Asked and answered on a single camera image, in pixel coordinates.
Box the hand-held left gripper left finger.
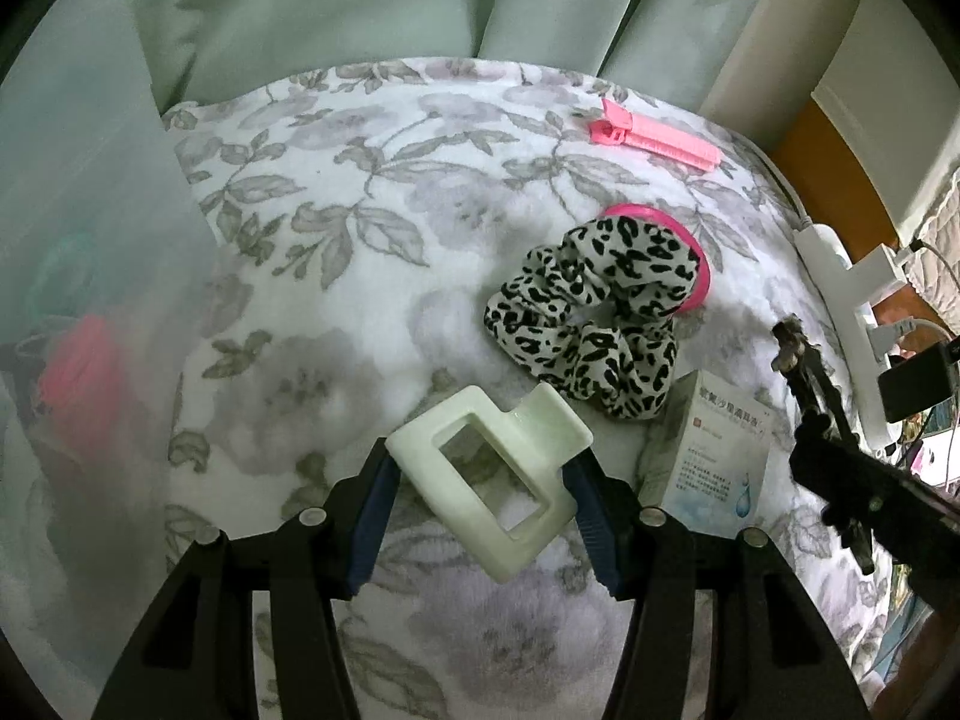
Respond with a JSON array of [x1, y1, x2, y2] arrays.
[[90, 439, 400, 720]]

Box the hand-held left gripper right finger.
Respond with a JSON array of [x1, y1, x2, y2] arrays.
[[562, 450, 875, 720]]

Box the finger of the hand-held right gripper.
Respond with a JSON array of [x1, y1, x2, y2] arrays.
[[772, 318, 857, 452]]

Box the white hair claw clip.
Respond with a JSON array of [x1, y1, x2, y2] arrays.
[[385, 384, 593, 583]]

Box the translucent plastic container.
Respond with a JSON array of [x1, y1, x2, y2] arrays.
[[0, 11, 220, 616]]

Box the person's right forearm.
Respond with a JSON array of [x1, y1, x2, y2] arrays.
[[870, 607, 960, 720]]

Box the black phone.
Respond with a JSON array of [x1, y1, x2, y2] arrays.
[[879, 345, 960, 422]]

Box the white power strip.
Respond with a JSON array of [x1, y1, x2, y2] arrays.
[[793, 220, 902, 452]]

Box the white charger plug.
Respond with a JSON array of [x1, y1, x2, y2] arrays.
[[847, 243, 914, 302]]

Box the small white medicine box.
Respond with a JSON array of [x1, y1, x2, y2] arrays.
[[637, 370, 774, 540]]

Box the leopard print scrunchie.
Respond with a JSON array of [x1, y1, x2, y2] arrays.
[[484, 216, 695, 421]]

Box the floral blanket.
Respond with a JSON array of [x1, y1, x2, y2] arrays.
[[22, 56, 912, 720]]

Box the pink hair clip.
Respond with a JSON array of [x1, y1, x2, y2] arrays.
[[587, 99, 723, 173]]

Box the pink hair accessory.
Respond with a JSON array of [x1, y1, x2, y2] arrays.
[[39, 315, 127, 422]]

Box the green hair accessory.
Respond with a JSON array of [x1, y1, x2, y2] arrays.
[[28, 234, 100, 317]]

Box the green curtain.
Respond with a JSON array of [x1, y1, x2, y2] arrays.
[[146, 0, 815, 110]]

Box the pink hair tie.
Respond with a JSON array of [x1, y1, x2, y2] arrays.
[[604, 202, 713, 313]]

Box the white power cable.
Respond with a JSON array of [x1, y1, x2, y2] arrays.
[[739, 136, 812, 227]]

